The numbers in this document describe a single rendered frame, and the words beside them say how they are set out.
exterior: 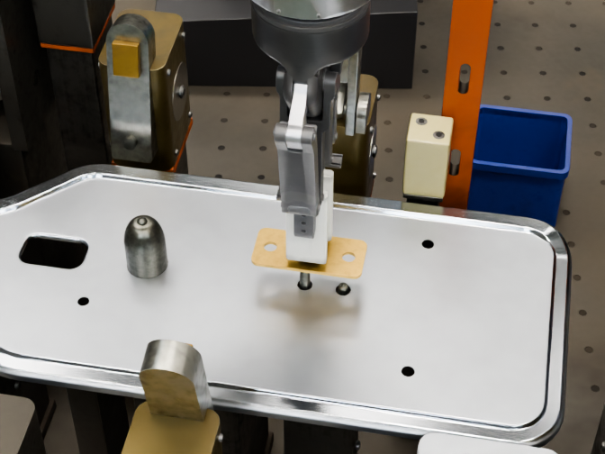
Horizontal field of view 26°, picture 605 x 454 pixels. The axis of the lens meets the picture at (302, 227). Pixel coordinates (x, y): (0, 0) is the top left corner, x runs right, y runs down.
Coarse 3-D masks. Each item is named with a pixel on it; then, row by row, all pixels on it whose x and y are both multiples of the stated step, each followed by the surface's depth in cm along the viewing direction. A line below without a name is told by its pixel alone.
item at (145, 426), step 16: (144, 416) 87; (160, 416) 87; (208, 416) 87; (128, 432) 86; (144, 432) 86; (160, 432) 86; (176, 432) 86; (192, 432) 86; (208, 432) 86; (128, 448) 86; (144, 448) 86; (160, 448) 86; (176, 448) 86; (192, 448) 86; (208, 448) 86
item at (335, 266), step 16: (272, 240) 100; (336, 240) 100; (352, 240) 100; (256, 256) 98; (272, 256) 98; (336, 256) 98; (304, 272) 98; (320, 272) 97; (336, 272) 97; (352, 272) 97
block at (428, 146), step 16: (416, 128) 105; (432, 128) 105; (448, 128) 105; (416, 144) 104; (432, 144) 103; (448, 144) 103; (416, 160) 105; (432, 160) 105; (448, 160) 107; (416, 176) 106; (432, 176) 106; (416, 192) 107; (432, 192) 107
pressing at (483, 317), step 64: (64, 192) 109; (128, 192) 109; (192, 192) 109; (256, 192) 108; (0, 256) 104; (192, 256) 104; (384, 256) 104; (448, 256) 104; (512, 256) 104; (0, 320) 99; (64, 320) 99; (128, 320) 99; (192, 320) 99; (256, 320) 99; (320, 320) 99; (384, 320) 99; (448, 320) 99; (512, 320) 99; (64, 384) 96; (128, 384) 95; (256, 384) 95; (320, 384) 95; (384, 384) 95; (448, 384) 95; (512, 384) 95
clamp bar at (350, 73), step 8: (352, 56) 102; (360, 56) 104; (344, 64) 104; (352, 64) 103; (360, 64) 104; (344, 72) 105; (352, 72) 103; (360, 72) 105; (344, 80) 105; (352, 80) 104; (352, 88) 104; (352, 96) 105; (352, 104) 105; (352, 112) 105; (352, 120) 106; (352, 128) 106
